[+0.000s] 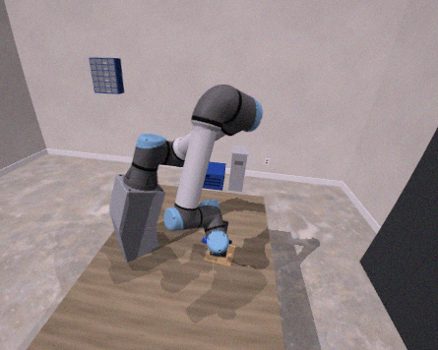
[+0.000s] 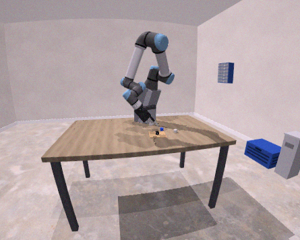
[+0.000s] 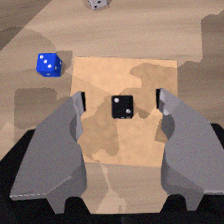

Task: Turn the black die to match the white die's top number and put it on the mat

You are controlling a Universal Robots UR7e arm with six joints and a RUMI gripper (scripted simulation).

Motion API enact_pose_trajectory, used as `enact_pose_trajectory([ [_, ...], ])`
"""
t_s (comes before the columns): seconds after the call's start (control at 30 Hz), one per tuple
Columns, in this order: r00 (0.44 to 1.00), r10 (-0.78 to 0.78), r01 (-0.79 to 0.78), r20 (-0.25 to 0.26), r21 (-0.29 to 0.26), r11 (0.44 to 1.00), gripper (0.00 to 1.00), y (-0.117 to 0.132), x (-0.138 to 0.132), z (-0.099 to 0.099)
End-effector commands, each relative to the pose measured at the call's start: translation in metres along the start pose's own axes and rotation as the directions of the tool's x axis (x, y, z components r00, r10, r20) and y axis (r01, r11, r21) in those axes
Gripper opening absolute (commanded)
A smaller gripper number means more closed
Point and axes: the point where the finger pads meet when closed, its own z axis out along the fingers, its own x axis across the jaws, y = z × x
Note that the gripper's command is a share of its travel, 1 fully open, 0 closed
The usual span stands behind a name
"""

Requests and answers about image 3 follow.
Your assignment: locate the black die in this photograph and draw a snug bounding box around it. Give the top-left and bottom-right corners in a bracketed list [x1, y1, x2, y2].
[111, 95, 134, 119]

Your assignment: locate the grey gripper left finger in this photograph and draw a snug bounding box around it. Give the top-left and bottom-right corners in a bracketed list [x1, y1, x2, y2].
[0, 91, 87, 224]

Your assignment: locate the white die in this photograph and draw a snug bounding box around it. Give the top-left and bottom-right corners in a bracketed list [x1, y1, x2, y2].
[88, 0, 107, 10]

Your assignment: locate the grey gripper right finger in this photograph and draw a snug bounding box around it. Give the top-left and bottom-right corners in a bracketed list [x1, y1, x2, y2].
[156, 88, 224, 217]

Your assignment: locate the tan flat mat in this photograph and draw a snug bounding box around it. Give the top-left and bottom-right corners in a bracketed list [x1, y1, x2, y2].
[70, 57, 178, 167]

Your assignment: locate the blue die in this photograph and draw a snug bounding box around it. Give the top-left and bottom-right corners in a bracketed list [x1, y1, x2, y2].
[36, 53, 62, 77]

